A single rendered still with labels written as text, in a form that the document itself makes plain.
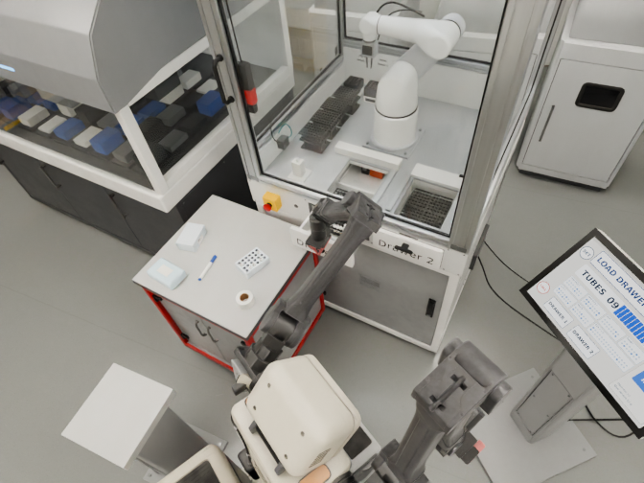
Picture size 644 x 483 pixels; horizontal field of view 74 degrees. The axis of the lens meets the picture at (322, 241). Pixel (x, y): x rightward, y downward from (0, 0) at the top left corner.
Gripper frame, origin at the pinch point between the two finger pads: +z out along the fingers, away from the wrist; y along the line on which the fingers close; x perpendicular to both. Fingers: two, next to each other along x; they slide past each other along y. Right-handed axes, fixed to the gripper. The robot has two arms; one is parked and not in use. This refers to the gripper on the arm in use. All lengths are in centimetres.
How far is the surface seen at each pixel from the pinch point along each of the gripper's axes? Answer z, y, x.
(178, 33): -56, 37, 83
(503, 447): 88, -7, -96
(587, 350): -9, -4, -95
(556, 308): -10, 6, -84
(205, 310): 17, -37, 35
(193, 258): 17, -18, 57
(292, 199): 1.0, 20.4, 25.3
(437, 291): 30, 22, -45
